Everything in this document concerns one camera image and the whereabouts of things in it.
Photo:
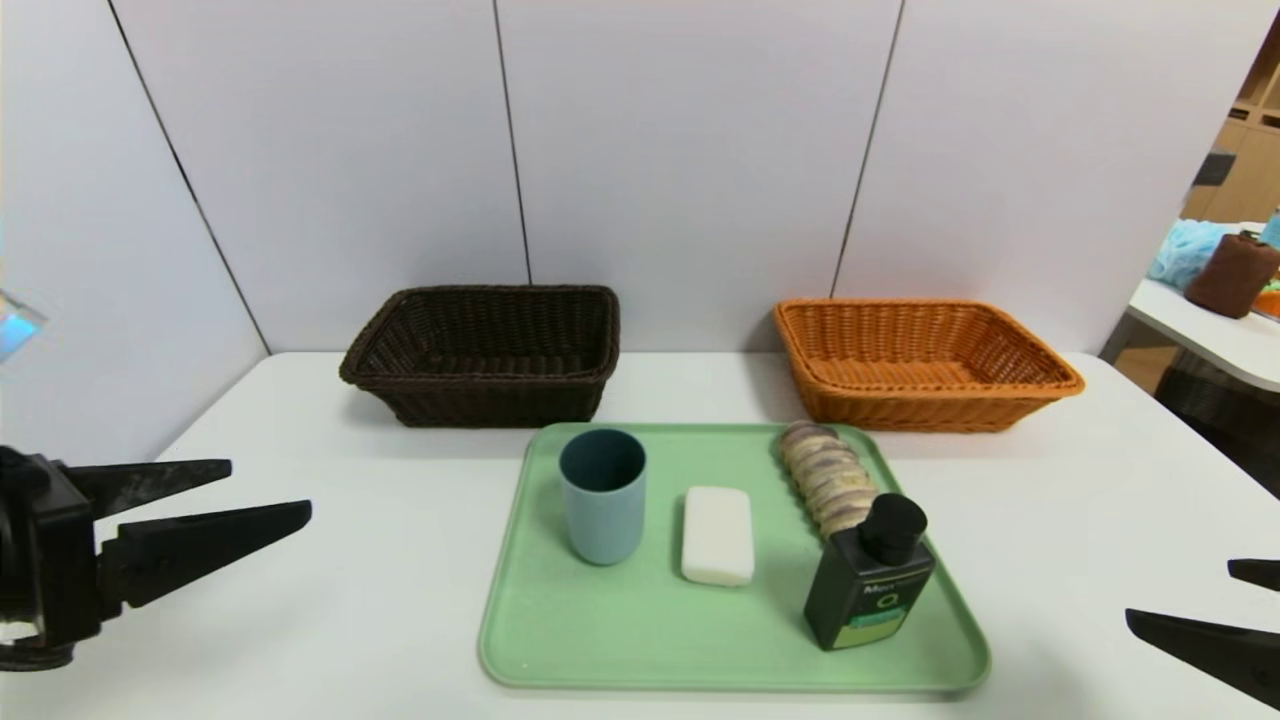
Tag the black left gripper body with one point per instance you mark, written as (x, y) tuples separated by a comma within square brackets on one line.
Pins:
[(62, 550)]

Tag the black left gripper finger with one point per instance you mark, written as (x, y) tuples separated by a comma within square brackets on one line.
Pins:
[(190, 550), (150, 482)]

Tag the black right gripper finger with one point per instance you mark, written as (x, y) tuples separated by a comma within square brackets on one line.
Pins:
[(1230, 655), (1262, 573)]

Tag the black green lotion bottle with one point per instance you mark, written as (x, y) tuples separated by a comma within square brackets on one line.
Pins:
[(865, 600)]

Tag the blue plastic cup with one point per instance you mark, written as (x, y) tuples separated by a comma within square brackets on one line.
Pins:
[(603, 520)]

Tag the white soap bar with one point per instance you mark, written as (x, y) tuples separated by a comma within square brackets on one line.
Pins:
[(718, 535)]

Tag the dark brown wicker basket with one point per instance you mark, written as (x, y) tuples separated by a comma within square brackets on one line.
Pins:
[(480, 395)]

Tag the orange wicker basket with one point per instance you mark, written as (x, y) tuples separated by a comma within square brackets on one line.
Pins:
[(900, 405)]

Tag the dark grey chair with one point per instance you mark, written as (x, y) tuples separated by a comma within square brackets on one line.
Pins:
[(1220, 420)]

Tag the white side table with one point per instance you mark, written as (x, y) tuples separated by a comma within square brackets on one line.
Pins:
[(1220, 345)]

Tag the brown rolled towel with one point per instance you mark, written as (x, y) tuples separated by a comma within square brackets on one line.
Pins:
[(1232, 275)]

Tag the light blue cloth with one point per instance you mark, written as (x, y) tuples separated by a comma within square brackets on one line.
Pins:
[(1185, 250)]

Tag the teal box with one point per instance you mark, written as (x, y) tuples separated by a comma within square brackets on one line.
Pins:
[(1273, 230)]

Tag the wooden shelf unit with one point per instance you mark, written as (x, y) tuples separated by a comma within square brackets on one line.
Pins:
[(1250, 170)]

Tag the light green plastic tray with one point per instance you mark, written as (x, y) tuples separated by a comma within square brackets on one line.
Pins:
[(640, 630)]

